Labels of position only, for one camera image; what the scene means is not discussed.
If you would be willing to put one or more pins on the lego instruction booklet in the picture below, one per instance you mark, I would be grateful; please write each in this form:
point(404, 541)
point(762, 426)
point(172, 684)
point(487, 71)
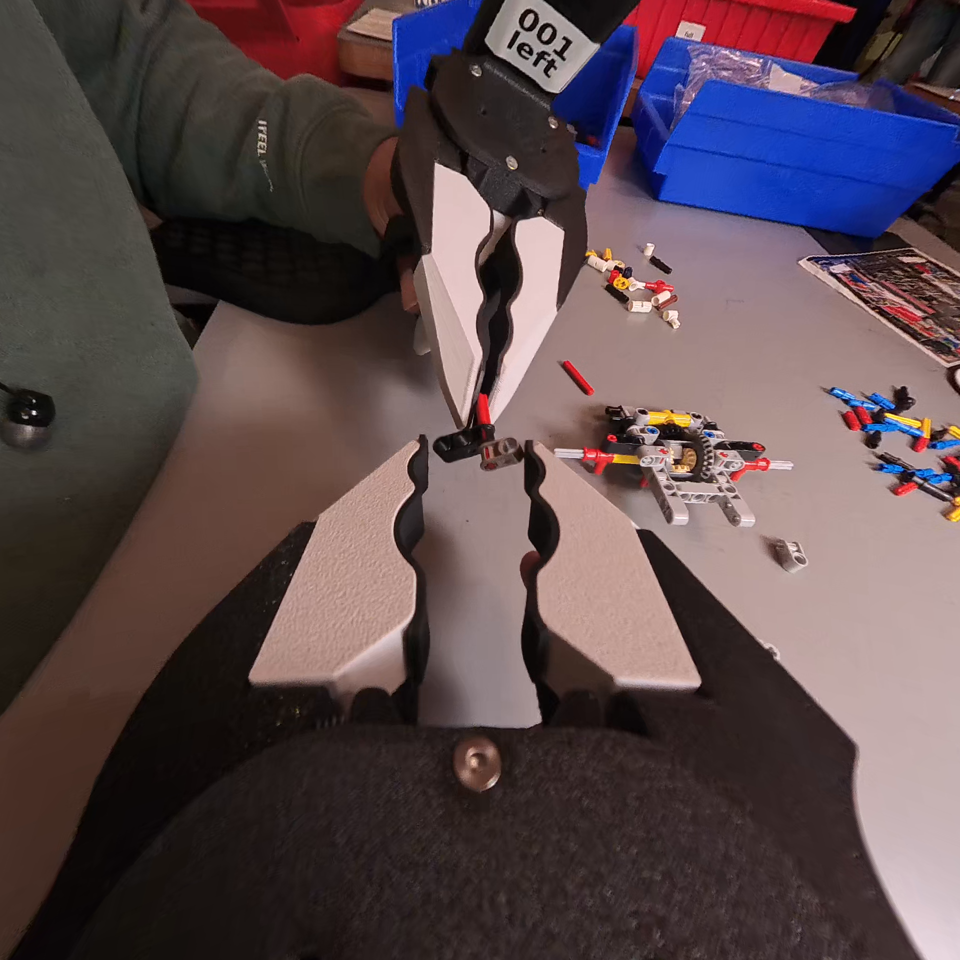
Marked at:
point(892, 296)

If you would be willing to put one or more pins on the pile of colourful lego pins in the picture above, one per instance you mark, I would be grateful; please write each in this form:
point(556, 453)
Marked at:
point(900, 442)

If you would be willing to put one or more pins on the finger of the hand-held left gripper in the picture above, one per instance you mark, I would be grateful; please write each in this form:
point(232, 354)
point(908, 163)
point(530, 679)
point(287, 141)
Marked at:
point(454, 285)
point(536, 285)

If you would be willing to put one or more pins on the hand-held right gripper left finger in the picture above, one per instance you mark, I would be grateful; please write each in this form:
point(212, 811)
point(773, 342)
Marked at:
point(337, 600)

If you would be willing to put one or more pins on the person's left forearm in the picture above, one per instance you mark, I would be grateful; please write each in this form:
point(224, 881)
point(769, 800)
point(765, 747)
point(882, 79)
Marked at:
point(225, 127)

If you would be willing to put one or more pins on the red plastic basket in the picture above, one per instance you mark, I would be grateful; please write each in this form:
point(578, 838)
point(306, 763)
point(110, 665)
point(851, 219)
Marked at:
point(277, 37)

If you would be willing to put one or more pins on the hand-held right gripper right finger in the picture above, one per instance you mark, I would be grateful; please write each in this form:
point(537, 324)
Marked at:
point(615, 600)

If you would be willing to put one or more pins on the stacked blue storage bins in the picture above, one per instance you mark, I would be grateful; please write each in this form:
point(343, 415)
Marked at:
point(795, 165)

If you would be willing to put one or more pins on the black mesh chair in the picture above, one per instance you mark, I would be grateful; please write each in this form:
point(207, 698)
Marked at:
point(277, 274)

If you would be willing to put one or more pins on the grey lego gearbox assembly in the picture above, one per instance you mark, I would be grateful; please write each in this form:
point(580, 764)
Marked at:
point(675, 461)

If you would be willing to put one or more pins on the person's left hand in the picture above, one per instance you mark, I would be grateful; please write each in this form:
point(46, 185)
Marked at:
point(380, 187)

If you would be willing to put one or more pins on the blue parts bin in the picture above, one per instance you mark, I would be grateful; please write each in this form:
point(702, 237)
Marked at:
point(607, 112)

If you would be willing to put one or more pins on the bundle of clear plastic bags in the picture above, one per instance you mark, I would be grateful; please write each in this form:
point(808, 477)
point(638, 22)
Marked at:
point(750, 71)

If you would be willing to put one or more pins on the person's right hand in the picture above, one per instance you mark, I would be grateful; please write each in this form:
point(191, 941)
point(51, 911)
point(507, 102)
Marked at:
point(529, 568)

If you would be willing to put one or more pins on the pile of small lego pieces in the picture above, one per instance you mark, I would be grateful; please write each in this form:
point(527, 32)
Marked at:
point(637, 289)

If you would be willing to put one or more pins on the red lego axle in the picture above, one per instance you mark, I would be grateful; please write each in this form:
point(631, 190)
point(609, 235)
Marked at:
point(484, 412)
point(577, 377)

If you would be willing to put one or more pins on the red storage bin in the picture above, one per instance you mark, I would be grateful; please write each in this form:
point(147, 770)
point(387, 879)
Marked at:
point(750, 30)

